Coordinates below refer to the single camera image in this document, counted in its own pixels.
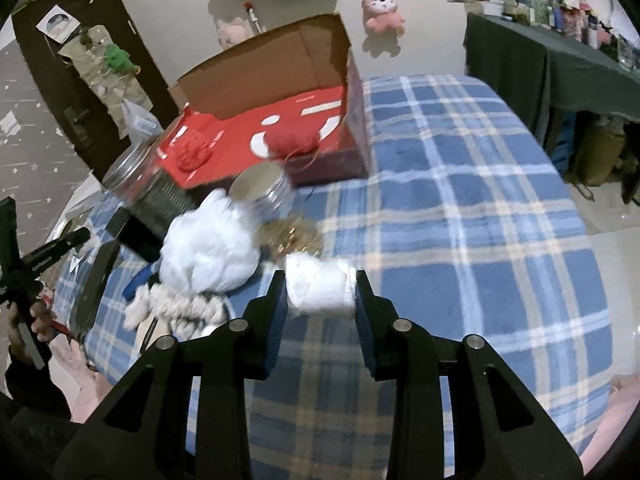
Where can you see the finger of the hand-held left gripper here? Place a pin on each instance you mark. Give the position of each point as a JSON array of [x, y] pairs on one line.
[[52, 254]]

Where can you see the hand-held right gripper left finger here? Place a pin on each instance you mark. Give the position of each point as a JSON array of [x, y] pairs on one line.
[[278, 322]]

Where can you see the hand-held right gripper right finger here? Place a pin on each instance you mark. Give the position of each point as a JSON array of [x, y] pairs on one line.
[[363, 327]]

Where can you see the white cloth roll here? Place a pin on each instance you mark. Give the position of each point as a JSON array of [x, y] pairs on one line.
[[320, 287]]

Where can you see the blue tube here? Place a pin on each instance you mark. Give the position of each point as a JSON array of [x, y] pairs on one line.
[[135, 286]]

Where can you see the cardboard box with red inside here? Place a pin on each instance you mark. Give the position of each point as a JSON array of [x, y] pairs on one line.
[[300, 60]]

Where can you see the person's left hand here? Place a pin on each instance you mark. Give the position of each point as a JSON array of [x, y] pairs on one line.
[[40, 317]]

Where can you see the black patterned box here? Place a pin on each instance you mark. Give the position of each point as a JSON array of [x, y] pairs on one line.
[[136, 235]]

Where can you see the white bath loofah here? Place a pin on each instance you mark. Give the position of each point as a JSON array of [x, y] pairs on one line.
[[210, 250]]

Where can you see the large jar with silver lid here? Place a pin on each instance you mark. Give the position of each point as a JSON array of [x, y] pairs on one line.
[[160, 195]]

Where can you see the small jar with silver lid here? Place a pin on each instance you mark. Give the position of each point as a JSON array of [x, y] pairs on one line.
[[265, 192]]

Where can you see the blue plaid blanket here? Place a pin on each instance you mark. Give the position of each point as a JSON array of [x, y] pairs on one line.
[[450, 210]]

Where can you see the clear plastic bag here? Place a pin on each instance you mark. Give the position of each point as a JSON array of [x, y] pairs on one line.
[[140, 117]]

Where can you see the camouflage hanging cloth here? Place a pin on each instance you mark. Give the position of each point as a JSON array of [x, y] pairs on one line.
[[105, 90]]

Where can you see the red mesh sponge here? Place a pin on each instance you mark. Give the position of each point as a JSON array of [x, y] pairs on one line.
[[192, 152]]

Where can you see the dark brown door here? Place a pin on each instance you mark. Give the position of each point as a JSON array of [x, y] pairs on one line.
[[35, 70]]

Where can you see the red yarn ball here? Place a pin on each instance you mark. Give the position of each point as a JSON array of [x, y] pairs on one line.
[[295, 135]]

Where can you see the green plush toy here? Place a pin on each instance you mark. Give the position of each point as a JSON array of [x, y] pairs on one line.
[[119, 57]]

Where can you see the door poster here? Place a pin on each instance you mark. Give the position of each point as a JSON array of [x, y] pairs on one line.
[[57, 22]]

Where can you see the pink bed sheet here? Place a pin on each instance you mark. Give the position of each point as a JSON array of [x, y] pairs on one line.
[[615, 410]]

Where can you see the pale pink plush toy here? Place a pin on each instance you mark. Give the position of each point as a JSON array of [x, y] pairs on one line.
[[232, 32]]

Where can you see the olive green bag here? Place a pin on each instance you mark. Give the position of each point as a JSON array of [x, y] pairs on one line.
[[600, 152]]

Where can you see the table with green cloth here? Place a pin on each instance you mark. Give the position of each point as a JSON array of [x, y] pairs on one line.
[[525, 70]]

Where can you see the stick with red tip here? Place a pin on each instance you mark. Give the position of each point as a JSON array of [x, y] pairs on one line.
[[254, 17]]

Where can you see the row of bottles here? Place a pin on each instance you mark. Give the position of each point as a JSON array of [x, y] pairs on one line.
[[565, 15]]

